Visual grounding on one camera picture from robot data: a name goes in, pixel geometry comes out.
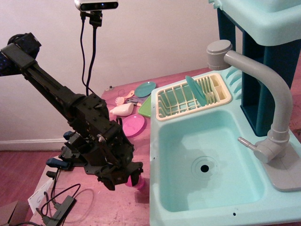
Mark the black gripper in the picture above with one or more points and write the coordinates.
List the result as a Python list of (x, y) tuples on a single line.
[(119, 166)]

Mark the pink plastic cup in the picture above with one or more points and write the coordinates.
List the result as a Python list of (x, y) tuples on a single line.
[(138, 186)]

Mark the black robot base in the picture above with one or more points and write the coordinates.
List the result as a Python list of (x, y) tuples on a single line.
[(81, 152)]

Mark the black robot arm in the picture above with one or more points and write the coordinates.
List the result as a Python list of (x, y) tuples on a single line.
[(96, 143)]

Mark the teal toy sink unit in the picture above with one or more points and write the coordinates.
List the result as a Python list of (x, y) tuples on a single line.
[(202, 175)]

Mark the pink plastic plate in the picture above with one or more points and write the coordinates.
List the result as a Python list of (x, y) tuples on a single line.
[(133, 124)]

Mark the black usb hub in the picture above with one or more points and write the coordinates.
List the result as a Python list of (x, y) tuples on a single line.
[(61, 213)]

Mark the cream toy soap bottle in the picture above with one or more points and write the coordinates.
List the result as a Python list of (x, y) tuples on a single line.
[(123, 110)]

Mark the blue table clamp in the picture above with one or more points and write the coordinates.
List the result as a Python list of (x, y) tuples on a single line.
[(56, 163)]

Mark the green cutting board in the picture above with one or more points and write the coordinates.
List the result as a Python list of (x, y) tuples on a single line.
[(145, 108)]

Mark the orange toy dish brush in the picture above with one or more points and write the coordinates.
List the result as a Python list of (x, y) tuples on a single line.
[(120, 100)]

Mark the grey toy utensil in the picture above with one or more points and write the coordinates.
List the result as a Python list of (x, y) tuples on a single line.
[(136, 101)]

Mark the white paper card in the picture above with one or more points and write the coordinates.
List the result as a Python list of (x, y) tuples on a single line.
[(35, 199)]

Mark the teal plate on table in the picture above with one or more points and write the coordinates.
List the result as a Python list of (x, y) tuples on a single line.
[(145, 89)]

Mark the brown cardboard box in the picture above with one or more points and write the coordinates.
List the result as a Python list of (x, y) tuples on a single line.
[(13, 213)]

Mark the teal plate in rack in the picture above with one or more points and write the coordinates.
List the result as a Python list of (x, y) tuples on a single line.
[(196, 90)]

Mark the cream dish rack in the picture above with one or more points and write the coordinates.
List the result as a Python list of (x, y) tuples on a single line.
[(177, 99)]

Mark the grey toy faucet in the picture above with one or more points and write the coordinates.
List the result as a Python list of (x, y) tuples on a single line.
[(267, 103)]

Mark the silver depth camera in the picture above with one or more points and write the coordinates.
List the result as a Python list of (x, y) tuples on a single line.
[(95, 5)]

